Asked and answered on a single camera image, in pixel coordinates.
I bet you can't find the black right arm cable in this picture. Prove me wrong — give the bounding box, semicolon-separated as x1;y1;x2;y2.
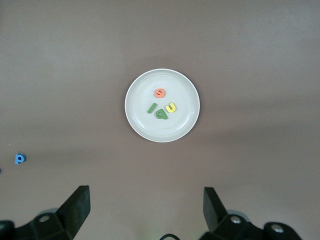
158;233;181;240

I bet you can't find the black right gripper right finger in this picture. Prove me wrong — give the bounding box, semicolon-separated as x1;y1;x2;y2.
199;186;302;240

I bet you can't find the beige round plate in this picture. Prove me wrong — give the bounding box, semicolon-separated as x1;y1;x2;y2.
124;68;201;144

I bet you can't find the yellow foam letter u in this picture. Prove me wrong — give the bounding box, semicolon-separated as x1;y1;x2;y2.
165;101;177;114

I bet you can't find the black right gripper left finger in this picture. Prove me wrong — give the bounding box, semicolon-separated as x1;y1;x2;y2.
0;185;91;240

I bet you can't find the brown table cover sheet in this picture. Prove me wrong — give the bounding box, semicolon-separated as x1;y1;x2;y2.
0;0;320;240

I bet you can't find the blue foam letter p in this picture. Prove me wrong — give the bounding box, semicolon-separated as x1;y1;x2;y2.
14;153;27;165

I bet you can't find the green foam letter q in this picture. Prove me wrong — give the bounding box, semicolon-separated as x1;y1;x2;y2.
155;107;169;121

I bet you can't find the orange foam letter e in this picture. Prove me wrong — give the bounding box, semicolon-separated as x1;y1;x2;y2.
153;87;167;99

